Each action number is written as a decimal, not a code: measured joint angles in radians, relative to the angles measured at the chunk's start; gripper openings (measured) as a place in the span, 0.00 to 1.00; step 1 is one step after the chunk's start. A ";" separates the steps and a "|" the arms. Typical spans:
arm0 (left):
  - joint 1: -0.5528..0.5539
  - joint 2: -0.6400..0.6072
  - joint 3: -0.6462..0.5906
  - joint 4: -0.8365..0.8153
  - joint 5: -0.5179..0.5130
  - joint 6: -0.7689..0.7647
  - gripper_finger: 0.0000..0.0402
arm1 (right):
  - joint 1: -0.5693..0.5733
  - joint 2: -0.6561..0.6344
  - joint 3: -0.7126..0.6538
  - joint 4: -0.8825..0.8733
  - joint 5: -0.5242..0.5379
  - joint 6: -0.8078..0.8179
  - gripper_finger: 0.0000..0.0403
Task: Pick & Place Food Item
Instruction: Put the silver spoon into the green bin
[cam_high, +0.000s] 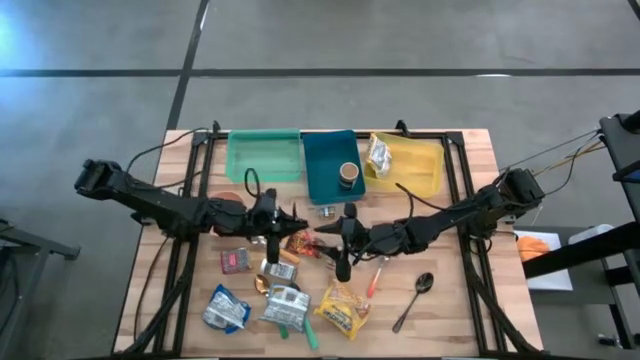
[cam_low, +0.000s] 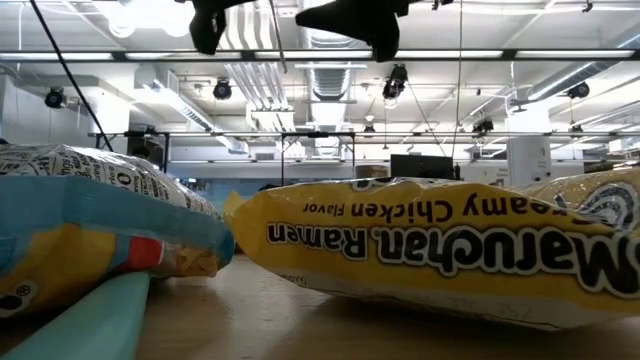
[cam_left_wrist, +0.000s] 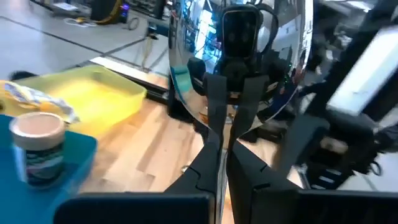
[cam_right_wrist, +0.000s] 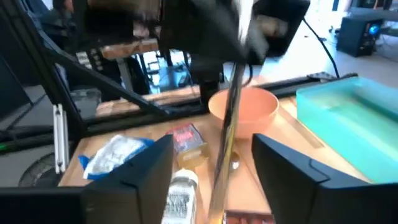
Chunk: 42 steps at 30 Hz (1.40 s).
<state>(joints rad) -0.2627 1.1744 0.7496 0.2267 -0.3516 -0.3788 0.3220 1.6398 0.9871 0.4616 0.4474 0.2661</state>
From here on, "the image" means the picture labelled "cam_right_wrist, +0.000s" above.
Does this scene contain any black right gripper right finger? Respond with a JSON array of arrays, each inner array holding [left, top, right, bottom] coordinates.
[[251, 133, 398, 224]]

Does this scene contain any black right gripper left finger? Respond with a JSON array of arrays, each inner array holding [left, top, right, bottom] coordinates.
[[0, 133, 175, 224]]

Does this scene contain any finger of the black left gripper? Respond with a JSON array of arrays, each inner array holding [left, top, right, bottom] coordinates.
[[161, 0, 246, 63], [247, 0, 311, 65]]

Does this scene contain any bagel seasoning jar white lid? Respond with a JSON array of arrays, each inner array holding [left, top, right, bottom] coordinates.
[[160, 169, 200, 224]]

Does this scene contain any thin silver metal utensil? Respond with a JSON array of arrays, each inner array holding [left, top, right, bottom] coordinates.
[[229, 151, 241, 171]]

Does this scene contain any dark gold long utensil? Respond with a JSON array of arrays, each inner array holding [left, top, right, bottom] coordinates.
[[207, 0, 254, 224]]

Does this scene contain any blue white snack bag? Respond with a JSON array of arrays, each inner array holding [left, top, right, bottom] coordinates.
[[77, 134, 155, 181]]

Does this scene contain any black computer tower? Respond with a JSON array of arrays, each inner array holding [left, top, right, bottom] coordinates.
[[335, 15, 385, 58]]

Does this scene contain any orange plastic bowl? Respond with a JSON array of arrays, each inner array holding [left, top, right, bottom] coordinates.
[[208, 86, 280, 140]]

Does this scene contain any teal translucent plastic bin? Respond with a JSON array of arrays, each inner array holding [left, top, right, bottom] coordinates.
[[295, 77, 398, 184]]

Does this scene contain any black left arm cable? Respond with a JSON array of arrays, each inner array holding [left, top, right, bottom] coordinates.
[[303, 17, 341, 78]]

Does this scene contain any silver aluminium extrusion post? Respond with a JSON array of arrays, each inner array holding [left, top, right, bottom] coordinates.
[[52, 103, 70, 175]]

